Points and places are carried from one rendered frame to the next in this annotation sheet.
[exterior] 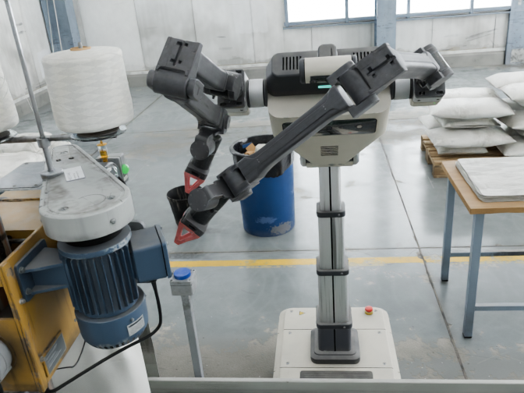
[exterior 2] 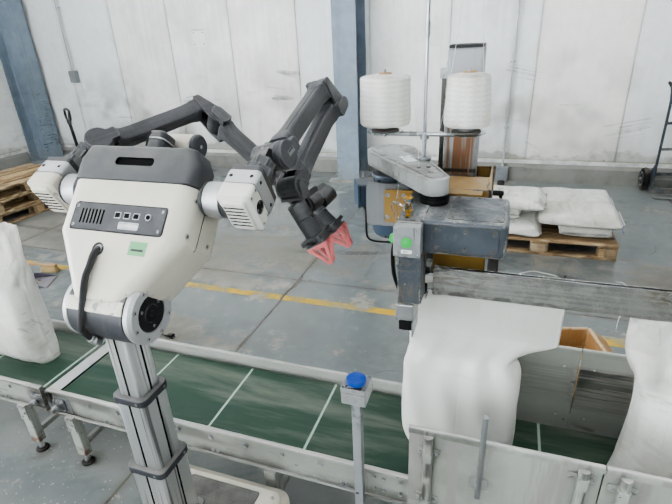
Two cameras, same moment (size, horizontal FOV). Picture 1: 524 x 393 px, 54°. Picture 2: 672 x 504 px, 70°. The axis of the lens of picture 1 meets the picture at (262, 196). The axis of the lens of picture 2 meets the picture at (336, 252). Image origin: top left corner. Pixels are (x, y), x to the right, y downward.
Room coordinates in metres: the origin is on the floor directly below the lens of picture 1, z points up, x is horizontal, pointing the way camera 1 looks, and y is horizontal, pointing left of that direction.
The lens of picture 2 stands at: (2.72, 0.52, 1.81)
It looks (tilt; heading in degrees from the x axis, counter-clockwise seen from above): 24 degrees down; 193
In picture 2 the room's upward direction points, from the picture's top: 3 degrees counter-clockwise
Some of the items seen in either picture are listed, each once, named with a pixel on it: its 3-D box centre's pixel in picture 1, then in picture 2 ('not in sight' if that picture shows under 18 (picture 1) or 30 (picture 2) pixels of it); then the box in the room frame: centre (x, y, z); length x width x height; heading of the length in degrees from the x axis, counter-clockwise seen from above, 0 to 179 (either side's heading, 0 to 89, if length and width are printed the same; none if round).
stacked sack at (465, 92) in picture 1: (461, 97); not in sight; (4.72, -1.92, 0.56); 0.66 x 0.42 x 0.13; 77
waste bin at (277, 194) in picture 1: (266, 185); not in sight; (3.56, -0.04, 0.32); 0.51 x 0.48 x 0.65; 172
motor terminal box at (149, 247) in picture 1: (150, 258); (365, 195); (1.00, 0.26, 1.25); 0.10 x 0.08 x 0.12; 17
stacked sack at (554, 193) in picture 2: not in sight; (573, 198); (-1.86, 1.78, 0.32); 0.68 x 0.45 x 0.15; 82
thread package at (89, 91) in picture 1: (89, 88); (385, 100); (1.11, 0.35, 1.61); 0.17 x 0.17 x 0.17
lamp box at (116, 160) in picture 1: (111, 169); (408, 239); (1.50, 0.45, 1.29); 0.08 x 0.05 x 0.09; 82
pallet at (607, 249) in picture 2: not in sight; (537, 229); (-1.69, 1.46, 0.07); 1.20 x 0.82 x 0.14; 82
